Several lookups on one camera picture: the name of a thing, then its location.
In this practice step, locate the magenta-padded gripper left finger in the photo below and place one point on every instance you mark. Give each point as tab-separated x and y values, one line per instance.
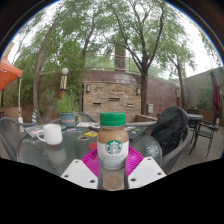
77	171

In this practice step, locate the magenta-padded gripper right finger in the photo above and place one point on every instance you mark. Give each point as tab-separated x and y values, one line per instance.
148	170

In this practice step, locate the green-capped coffee drink bottle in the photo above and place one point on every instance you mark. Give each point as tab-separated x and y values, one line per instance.
112	146

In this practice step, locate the flat round red coaster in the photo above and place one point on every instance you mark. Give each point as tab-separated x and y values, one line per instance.
93	146

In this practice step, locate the tape roll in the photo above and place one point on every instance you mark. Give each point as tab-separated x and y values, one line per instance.
83	137

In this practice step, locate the yellow sticker card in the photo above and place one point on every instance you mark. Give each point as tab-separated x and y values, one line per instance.
91	134

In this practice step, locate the colourful sticker card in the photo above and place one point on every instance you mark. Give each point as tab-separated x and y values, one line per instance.
74	130

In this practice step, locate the white ceramic mug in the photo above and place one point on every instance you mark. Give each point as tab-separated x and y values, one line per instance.
52	134

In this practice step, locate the white sticker sheet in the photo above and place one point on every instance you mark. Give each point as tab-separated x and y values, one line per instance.
87	125

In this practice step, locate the grey laptop with stickers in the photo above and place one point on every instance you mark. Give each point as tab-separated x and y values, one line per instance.
35	130

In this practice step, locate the grey utility box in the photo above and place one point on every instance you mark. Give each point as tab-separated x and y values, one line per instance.
150	108

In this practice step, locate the green plant in blue pot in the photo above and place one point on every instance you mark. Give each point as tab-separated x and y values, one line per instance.
67	106

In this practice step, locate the black metal patio chair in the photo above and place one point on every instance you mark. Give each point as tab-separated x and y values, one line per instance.
206	133

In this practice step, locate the blue yellow striped cone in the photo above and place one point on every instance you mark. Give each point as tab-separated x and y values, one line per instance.
34	116

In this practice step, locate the round dark patio table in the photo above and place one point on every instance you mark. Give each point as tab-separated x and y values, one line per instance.
195	117

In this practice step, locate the dark forked tree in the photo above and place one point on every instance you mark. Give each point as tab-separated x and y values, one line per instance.
144	90

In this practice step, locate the slim tree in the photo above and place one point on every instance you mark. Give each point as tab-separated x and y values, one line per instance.
181	90

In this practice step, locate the white umbrella pole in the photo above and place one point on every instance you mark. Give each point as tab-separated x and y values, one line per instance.
19	100

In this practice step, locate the leaning tree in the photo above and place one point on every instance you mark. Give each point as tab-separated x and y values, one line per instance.
37	80

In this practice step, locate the closed maroon umbrella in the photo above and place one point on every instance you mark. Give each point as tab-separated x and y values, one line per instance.
216	93

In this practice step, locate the orange patio umbrella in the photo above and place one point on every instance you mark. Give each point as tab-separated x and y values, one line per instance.
8	73

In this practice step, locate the wall lantern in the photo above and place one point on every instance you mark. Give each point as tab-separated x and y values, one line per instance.
88	88
138	91

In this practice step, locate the wooden globe lamp post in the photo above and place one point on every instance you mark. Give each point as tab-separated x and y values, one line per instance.
63	83

